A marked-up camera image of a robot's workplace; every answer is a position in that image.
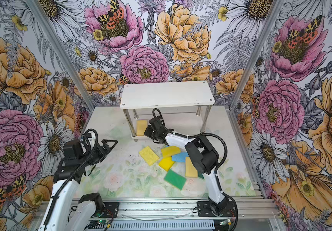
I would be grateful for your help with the green circuit board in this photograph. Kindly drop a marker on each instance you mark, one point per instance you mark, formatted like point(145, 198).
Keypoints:
point(99, 222)

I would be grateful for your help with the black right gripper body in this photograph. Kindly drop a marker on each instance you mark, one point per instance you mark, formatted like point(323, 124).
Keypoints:
point(152, 131)

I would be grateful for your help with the tan beige sponge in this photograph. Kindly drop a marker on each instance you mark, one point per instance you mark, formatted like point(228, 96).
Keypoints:
point(141, 126)

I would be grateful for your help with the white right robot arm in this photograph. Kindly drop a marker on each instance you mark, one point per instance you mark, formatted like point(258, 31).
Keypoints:
point(203, 155)

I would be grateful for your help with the dark green sponge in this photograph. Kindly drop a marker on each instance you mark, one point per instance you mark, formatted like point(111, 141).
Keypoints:
point(200, 175)

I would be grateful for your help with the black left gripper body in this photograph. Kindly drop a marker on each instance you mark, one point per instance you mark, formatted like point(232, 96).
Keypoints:
point(99, 150)

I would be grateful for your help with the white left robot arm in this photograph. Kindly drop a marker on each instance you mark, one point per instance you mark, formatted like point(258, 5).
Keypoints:
point(91, 210)

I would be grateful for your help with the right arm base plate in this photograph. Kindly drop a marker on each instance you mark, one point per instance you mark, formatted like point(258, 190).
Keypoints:
point(203, 208)

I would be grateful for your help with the bright yellow sponge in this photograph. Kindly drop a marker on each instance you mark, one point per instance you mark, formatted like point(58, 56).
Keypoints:
point(166, 163)

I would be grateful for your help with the white two-tier shelf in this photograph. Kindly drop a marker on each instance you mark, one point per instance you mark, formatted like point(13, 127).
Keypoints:
point(165, 95)

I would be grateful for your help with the white vented cable duct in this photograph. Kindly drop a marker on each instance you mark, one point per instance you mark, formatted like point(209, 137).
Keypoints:
point(161, 225)

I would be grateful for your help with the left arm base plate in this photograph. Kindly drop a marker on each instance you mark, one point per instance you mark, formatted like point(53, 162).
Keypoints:
point(110, 210)

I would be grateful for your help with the aluminium front rail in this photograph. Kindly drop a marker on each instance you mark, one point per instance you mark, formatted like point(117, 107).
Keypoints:
point(182, 208)

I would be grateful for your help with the yellow sponge green underside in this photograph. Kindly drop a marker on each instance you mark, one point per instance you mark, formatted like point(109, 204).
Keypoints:
point(170, 151)

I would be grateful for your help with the light blue sponge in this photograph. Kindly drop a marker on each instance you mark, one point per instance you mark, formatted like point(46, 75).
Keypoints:
point(180, 157)

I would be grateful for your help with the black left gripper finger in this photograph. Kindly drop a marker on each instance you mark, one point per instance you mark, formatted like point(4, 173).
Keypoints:
point(109, 144)
point(105, 151)

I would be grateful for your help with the pale yellow porous sponge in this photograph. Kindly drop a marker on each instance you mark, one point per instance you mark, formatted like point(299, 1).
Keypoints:
point(149, 156)

